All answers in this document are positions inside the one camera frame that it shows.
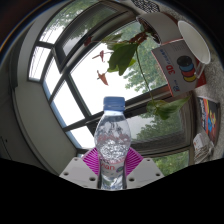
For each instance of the red and white filament box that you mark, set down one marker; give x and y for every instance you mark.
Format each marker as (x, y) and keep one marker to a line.
(181, 70)

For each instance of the dark colourful book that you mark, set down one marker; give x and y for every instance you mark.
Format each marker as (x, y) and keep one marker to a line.
(210, 116)

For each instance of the brown-framed bay window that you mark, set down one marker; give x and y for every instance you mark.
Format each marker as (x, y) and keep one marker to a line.
(83, 90)

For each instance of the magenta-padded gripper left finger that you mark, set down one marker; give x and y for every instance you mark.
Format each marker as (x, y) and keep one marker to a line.
(78, 173)

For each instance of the clear blue-capped water bottle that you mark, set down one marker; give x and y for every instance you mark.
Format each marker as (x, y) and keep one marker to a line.
(112, 143)

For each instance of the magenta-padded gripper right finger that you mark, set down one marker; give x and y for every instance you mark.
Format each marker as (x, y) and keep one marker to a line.
(146, 171)

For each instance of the potted plant in white pot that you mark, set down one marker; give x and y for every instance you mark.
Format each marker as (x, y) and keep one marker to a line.
(160, 28)

